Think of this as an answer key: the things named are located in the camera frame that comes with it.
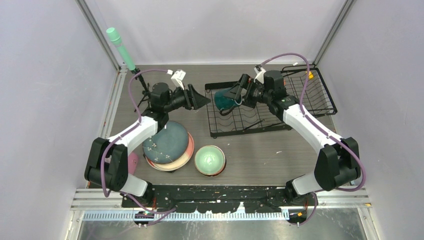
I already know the blue floral plate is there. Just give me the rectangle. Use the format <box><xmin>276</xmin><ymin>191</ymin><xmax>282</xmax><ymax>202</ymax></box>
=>
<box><xmin>142</xmin><ymin>121</ymin><xmax>189</xmax><ymax>165</ymax></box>

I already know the cream bowl red rim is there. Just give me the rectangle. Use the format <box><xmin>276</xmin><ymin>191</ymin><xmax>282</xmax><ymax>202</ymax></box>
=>
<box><xmin>194</xmin><ymin>145</ymin><xmax>227</xmax><ymax>177</ymax></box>

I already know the pink box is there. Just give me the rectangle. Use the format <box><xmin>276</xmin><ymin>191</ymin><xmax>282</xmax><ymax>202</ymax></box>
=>
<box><xmin>127</xmin><ymin>152</ymin><xmax>139</xmax><ymax>175</ymax></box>

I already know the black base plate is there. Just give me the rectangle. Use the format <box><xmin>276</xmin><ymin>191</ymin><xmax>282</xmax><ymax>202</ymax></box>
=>
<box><xmin>120</xmin><ymin>184</ymin><xmax>318</xmax><ymax>214</ymax></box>

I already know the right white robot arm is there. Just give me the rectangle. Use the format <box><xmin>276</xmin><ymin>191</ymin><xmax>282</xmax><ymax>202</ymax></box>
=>
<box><xmin>224</xmin><ymin>70</ymin><xmax>365</xmax><ymax>205</ymax></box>

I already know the dark green mug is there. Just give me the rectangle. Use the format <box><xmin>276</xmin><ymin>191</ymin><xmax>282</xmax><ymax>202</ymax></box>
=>
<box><xmin>214</xmin><ymin>88</ymin><xmax>242</xmax><ymax>116</ymax></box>

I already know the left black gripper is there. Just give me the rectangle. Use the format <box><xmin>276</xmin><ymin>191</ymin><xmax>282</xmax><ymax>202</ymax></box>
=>
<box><xmin>164</xmin><ymin>84</ymin><xmax>211</xmax><ymax>113</ymax></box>

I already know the black wire dish rack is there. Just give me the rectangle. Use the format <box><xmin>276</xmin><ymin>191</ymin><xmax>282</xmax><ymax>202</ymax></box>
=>
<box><xmin>204</xmin><ymin>81</ymin><xmax>292</xmax><ymax>139</ymax></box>

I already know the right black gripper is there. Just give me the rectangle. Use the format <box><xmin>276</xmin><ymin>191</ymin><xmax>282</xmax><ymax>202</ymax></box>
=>
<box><xmin>223</xmin><ymin>73</ymin><xmax>272</xmax><ymax>109</ymax></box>

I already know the pink cream plate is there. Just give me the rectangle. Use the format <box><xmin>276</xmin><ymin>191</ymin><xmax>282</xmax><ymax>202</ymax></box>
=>
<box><xmin>143</xmin><ymin>133</ymin><xmax>195</xmax><ymax>173</ymax></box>

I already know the black wire rack side tray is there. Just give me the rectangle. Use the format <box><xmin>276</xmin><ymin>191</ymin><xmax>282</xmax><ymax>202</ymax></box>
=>
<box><xmin>281</xmin><ymin>64</ymin><xmax>338</xmax><ymax>118</ymax></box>

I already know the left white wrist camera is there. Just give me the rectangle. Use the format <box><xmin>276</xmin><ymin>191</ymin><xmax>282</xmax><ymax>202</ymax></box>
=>
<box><xmin>167</xmin><ymin>69</ymin><xmax>186</xmax><ymax>90</ymax></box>

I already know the green microphone on tripod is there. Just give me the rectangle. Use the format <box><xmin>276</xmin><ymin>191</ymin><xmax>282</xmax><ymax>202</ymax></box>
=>
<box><xmin>106</xmin><ymin>27</ymin><xmax>150</xmax><ymax>108</ymax></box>

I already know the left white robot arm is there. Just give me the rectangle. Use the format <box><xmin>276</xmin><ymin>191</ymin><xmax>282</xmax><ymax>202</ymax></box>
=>
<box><xmin>84</xmin><ymin>82</ymin><xmax>211</xmax><ymax>207</ymax></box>

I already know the aluminium frame rail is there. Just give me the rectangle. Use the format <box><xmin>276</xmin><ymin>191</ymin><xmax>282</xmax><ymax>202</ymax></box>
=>
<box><xmin>71</xmin><ymin>186</ymin><xmax>371</xmax><ymax>221</ymax></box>

